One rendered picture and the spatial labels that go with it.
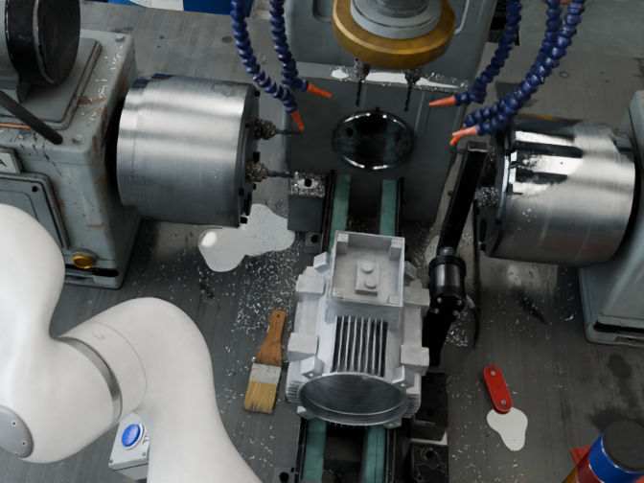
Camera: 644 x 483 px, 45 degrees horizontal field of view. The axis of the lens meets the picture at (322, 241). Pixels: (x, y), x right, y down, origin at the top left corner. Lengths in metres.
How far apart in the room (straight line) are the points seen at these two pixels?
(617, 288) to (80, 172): 0.90
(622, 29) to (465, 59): 2.29
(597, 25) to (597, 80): 1.65
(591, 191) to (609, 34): 2.42
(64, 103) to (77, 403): 0.67
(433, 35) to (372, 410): 0.55
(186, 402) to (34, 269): 0.19
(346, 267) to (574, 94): 1.01
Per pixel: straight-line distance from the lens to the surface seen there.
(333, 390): 1.21
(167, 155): 1.26
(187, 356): 0.80
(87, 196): 1.32
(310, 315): 1.14
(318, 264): 1.17
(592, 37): 3.62
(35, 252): 0.78
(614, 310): 1.47
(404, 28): 1.14
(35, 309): 0.75
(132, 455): 1.05
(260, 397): 1.36
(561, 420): 1.44
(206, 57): 1.95
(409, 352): 1.11
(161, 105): 1.28
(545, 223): 1.29
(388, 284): 1.12
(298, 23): 1.44
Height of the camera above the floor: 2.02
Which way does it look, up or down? 52 degrees down
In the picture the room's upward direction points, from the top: 6 degrees clockwise
